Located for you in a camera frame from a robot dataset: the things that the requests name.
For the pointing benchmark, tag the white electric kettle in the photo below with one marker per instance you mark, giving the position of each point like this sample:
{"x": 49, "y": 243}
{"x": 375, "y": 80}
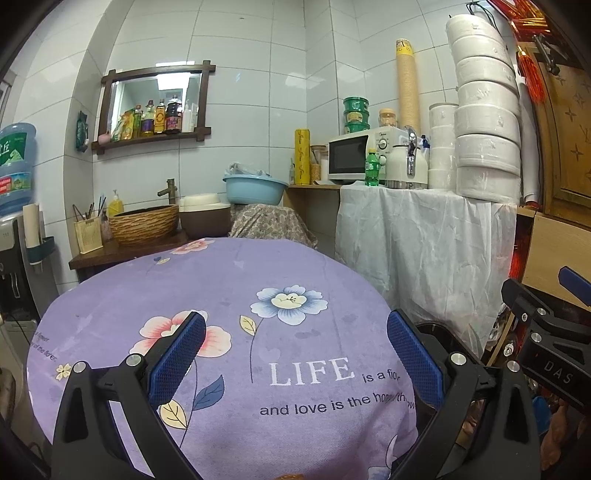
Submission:
{"x": 401, "y": 166}

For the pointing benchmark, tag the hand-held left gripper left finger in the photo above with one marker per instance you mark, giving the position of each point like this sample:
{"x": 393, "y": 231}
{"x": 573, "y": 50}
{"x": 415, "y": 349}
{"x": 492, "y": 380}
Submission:
{"x": 178, "y": 360}

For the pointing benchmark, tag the person's right hand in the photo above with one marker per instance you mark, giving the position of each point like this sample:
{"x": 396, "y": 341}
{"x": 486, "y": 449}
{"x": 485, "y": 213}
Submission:
{"x": 565, "y": 422}

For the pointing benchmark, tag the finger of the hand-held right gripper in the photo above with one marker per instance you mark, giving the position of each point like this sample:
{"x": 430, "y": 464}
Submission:
{"x": 521, "y": 302}
{"x": 577, "y": 286}

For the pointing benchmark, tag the beige chopstick holder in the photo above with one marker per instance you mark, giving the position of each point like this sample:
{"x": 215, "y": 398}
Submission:
{"x": 89, "y": 235}

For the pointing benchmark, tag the white cloth cover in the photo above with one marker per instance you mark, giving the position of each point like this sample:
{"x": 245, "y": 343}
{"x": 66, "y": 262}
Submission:
{"x": 420, "y": 249}

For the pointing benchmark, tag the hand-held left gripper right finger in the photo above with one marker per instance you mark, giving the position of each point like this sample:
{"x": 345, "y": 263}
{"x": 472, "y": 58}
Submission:
{"x": 415, "y": 360}

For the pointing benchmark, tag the yellow oil bottle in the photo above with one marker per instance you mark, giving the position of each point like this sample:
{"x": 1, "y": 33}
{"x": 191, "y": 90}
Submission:
{"x": 159, "y": 119}

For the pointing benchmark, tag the light wooden board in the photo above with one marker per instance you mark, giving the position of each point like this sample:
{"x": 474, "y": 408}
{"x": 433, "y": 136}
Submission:
{"x": 554, "y": 258}

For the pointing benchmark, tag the carved wooden cabinet door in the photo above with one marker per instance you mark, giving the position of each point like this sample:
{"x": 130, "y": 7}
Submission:
{"x": 568, "y": 147}

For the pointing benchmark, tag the wooden framed wall mirror shelf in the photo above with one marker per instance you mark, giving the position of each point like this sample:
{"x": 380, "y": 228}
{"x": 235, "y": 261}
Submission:
{"x": 105, "y": 110}

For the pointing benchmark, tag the stack of white paper tubs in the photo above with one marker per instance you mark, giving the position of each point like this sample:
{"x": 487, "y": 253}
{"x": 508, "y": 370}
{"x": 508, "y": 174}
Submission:
{"x": 442, "y": 145}

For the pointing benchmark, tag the red tassel decoration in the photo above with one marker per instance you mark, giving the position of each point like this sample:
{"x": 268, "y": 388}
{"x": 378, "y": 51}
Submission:
{"x": 531, "y": 69}

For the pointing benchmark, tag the yellow green seasoning packets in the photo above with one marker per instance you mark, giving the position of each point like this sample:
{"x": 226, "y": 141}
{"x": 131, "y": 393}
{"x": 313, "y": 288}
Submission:
{"x": 127, "y": 124}

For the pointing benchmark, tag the floral patterned cloth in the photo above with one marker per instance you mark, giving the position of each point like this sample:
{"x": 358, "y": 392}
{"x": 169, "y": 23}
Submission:
{"x": 272, "y": 224}

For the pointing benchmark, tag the blue water jug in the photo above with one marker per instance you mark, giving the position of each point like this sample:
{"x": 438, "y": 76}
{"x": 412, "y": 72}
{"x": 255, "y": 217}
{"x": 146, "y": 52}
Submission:
{"x": 16, "y": 170}

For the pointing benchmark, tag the white microwave oven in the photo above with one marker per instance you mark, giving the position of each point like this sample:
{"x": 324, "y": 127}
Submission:
{"x": 348, "y": 157}

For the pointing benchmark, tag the green instant noodle bowl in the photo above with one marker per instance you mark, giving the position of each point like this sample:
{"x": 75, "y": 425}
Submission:
{"x": 356, "y": 128}
{"x": 356, "y": 105}
{"x": 356, "y": 117}

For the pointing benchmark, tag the brown pot with cream lid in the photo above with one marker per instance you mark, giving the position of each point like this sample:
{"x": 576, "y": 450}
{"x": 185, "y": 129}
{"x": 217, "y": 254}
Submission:
{"x": 205, "y": 221}

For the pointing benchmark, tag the bundle of dark chopsticks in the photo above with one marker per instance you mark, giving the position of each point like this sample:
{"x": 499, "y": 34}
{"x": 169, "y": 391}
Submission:
{"x": 90, "y": 210}

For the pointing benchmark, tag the green wall hanging pouch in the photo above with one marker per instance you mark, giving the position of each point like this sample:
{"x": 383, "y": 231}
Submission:
{"x": 82, "y": 131}

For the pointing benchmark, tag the teal cup holder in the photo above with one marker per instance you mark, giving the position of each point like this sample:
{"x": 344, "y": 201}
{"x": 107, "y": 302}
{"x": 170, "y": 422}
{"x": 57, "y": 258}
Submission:
{"x": 44, "y": 249}

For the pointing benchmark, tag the light blue plastic basin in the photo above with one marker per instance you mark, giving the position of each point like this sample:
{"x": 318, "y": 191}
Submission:
{"x": 254, "y": 190}

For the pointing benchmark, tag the metal door latch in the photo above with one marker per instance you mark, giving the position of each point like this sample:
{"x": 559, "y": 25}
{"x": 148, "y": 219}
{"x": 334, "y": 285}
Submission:
{"x": 547, "y": 55}

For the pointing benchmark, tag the black trash bin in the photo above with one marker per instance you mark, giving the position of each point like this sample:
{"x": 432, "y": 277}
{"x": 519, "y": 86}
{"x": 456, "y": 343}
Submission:
{"x": 438, "y": 334}

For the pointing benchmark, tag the green soda bottle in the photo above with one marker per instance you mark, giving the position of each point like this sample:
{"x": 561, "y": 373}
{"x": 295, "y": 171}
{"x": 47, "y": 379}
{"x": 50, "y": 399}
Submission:
{"x": 372, "y": 168}

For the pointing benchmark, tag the purple floral printed tablecloth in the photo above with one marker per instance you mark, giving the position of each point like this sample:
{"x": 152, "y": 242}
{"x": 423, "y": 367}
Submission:
{"x": 286, "y": 346}

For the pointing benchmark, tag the woven basket basin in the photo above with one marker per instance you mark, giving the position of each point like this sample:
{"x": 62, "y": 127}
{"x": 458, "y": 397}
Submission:
{"x": 143, "y": 226}

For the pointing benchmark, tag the light wooden corner shelf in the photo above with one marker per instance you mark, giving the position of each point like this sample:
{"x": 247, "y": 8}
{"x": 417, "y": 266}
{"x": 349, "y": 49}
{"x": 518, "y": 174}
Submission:
{"x": 314, "y": 207}

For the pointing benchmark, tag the yellow plastic wrap roll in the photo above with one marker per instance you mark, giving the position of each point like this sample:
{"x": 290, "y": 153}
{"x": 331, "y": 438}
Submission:
{"x": 303, "y": 157}

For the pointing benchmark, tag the bronze faucet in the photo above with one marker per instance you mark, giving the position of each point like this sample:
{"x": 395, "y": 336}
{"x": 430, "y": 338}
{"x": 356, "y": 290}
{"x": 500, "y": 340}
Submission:
{"x": 169, "y": 191}

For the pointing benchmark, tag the yellow soap pump bottle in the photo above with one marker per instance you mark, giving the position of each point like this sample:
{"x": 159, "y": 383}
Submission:
{"x": 115, "y": 205}

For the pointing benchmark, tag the clear glass jar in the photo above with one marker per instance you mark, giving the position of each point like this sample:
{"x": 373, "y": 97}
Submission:
{"x": 318, "y": 166}

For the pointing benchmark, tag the purple label oil bottle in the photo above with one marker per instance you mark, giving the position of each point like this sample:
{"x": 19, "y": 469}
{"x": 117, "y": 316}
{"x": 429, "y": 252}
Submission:
{"x": 147, "y": 120}

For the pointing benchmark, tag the beige paper cup stack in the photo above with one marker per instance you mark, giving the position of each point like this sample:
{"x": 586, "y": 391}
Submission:
{"x": 32, "y": 226}

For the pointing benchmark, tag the white plastic bottle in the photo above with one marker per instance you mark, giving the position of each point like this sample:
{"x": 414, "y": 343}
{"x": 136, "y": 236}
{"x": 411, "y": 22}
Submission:
{"x": 189, "y": 119}

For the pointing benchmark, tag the tall tan paper cup stack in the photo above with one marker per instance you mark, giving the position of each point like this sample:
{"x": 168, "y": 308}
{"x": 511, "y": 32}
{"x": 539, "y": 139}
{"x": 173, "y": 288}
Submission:
{"x": 407, "y": 85}

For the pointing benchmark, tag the white paper roll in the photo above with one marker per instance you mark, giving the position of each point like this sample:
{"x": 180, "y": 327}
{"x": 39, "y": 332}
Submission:
{"x": 528, "y": 152}

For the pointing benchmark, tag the stack of white bowl bundles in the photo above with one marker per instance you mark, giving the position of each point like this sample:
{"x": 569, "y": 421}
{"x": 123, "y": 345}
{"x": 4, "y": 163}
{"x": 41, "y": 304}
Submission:
{"x": 485, "y": 115}

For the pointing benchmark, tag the water dispenser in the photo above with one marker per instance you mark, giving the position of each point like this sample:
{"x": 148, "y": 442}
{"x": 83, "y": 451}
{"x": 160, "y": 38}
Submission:
{"x": 14, "y": 281}

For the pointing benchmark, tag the dark wooden vanity counter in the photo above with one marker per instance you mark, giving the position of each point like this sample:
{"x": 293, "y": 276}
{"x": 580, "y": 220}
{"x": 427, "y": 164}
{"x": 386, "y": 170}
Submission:
{"x": 106, "y": 261}

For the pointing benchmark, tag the dark soy sauce bottle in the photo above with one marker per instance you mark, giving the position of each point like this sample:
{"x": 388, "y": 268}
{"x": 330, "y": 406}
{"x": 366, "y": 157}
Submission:
{"x": 173, "y": 117}

